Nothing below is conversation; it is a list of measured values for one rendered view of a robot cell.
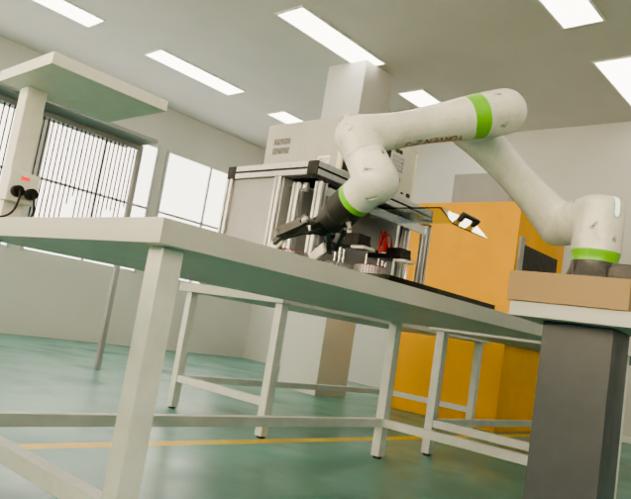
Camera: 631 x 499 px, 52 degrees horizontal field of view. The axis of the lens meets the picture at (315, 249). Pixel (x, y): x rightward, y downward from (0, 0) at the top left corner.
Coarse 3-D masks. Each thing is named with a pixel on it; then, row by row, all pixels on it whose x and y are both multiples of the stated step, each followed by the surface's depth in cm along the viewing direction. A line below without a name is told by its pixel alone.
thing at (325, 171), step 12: (240, 168) 232; (252, 168) 227; (264, 168) 223; (276, 168) 219; (288, 168) 215; (300, 168) 211; (312, 168) 207; (324, 168) 208; (336, 168) 213; (300, 180) 238; (312, 180) 235; (324, 180) 214; (336, 180) 213; (384, 204) 235; (396, 204) 238; (408, 204) 243
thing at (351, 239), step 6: (348, 234) 217; (354, 234) 215; (360, 234) 214; (348, 240) 216; (354, 240) 214; (360, 240) 214; (366, 240) 216; (342, 246) 222; (348, 246) 219; (354, 246) 214; (360, 246) 213; (366, 246) 216; (336, 252) 220; (342, 258) 223
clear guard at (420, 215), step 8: (384, 208) 238; (392, 208) 236; (400, 208) 234; (408, 208) 231; (416, 208) 229; (424, 208) 227; (432, 208) 225; (440, 208) 223; (400, 216) 247; (408, 216) 245; (416, 216) 243; (424, 216) 240; (432, 216) 238; (440, 216) 236; (448, 216) 220; (456, 216) 228; (456, 224) 220; (464, 224) 227; (472, 232) 228; (480, 232) 236
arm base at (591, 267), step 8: (576, 264) 178; (584, 264) 175; (592, 264) 174; (600, 264) 174; (608, 264) 174; (616, 264) 174; (624, 264) 173; (568, 272) 179; (576, 272) 176; (584, 272) 174; (592, 272) 173; (600, 272) 173; (608, 272) 174; (616, 272) 173; (624, 272) 172
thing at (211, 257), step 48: (0, 240) 188; (48, 240) 159; (96, 240) 137; (144, 240) 125; (192, 240) 127; (240, 240) 136; (240, 288) 250; (288, 288) 200; (336, 288) 167; (384, 288) 174; (528, 336) 262
